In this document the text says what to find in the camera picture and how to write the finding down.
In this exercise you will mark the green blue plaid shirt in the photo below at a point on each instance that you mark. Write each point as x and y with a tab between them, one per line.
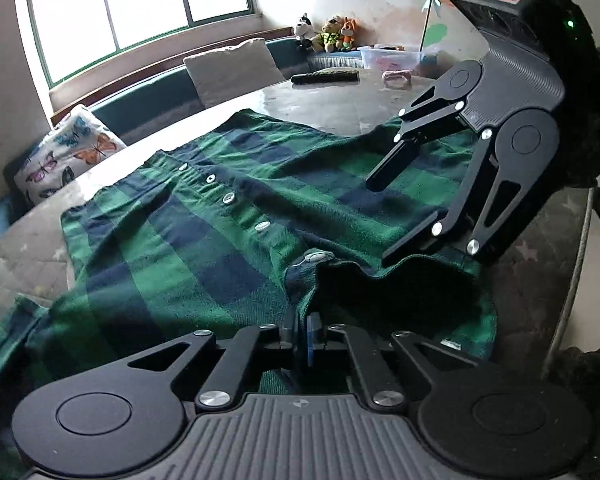
254	222

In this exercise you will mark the black remote control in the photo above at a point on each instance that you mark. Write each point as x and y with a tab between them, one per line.
327	76

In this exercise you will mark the black white plush dog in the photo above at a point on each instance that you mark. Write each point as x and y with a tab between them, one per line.
304	33

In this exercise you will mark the pink small object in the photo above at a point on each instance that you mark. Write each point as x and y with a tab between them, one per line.
397	79

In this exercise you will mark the clear plastic storage box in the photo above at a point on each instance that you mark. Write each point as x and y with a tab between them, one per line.
383	59

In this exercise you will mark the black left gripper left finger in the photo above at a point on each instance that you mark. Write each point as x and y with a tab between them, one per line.
118	417

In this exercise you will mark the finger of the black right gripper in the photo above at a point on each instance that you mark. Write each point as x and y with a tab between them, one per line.
508	180
435	113

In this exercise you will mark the orange fox plush toy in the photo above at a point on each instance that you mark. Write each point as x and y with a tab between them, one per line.
348	34

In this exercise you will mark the plain white cushion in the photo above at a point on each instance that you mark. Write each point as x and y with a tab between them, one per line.
220	75

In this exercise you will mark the yellow green plush toy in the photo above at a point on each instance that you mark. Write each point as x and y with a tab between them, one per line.
329	39

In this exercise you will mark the green framed window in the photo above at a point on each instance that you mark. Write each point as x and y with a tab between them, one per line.
74	35

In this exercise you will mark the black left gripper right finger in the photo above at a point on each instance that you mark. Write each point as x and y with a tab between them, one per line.
473	415

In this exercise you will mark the butterfly print pillow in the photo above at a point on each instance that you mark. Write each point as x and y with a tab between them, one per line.
79	142

